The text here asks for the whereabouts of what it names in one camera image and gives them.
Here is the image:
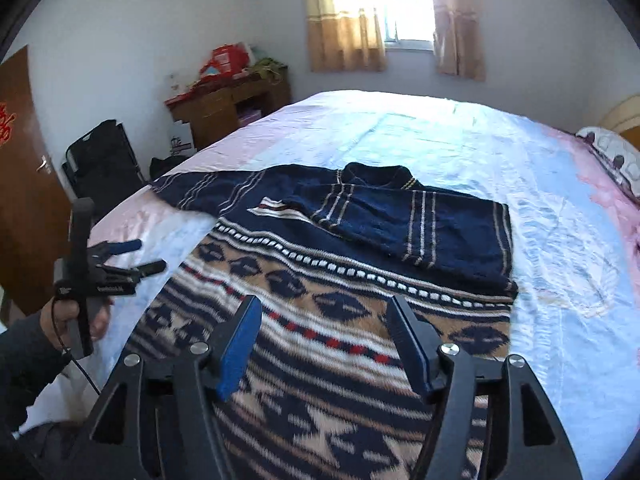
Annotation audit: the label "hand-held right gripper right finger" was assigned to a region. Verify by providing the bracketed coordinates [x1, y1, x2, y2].
[385, 294, 583, 480]

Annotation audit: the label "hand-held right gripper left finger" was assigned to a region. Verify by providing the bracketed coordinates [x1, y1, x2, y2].
[75, 295, 263, 480]

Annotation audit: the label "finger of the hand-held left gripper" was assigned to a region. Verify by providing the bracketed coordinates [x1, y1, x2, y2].
[106, 259, 168, 287]
[89, 239, 143, 262]

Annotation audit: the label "navy patterned knit sweater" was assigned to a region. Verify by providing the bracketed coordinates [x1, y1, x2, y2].
[120, 161, 520, 480]

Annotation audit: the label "person's left forearm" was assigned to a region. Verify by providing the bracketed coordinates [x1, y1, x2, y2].
[0, 310, 72, 443]

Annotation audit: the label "person's left hand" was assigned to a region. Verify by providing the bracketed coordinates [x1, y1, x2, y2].
[40, 296, 114, 349]

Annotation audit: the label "brown wooden door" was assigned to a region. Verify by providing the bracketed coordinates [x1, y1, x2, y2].
[0, 45, 74, 317]

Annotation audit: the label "black chair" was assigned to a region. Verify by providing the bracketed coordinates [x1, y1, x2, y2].
[61, 119, 147, 202]

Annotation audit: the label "dark bag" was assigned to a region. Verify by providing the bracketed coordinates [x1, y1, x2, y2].
[149, 156, 190, 180]

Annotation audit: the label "red door decoration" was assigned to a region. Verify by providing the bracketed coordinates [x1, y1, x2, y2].
[0, 102, 16, 149]

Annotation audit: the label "brown wooden desk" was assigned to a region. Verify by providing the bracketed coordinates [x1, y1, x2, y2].
[165, 66, 292, 152]

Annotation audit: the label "red gift boxes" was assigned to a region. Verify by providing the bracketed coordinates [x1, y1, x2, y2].
[199, 42, 254, 84]

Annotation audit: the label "bed with blue dotted sheet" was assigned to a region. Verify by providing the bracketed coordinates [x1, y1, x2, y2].
[25, 89, 640, 480]

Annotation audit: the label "green plant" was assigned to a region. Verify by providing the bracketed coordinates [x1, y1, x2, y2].
[250, 57, 289, 82]

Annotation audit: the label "white patterned pillow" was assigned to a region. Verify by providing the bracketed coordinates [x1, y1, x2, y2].
[575, 126, 640, 197]

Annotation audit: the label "wide beige window curtain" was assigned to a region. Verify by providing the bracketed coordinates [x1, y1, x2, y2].
[301, 0, 389, 74]

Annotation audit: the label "cream wooden headboard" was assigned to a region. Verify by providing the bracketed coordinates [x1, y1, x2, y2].
[597, 95, 640, 152]

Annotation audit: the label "narrow beige window curtain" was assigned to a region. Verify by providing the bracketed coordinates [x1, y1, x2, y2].
[425, 0, 487, 82]

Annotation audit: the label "bright window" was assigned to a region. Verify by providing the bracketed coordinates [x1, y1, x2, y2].
[369, 0, 436, 51]

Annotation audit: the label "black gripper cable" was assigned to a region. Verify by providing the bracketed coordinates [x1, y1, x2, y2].
[52, 300, 103, 397]

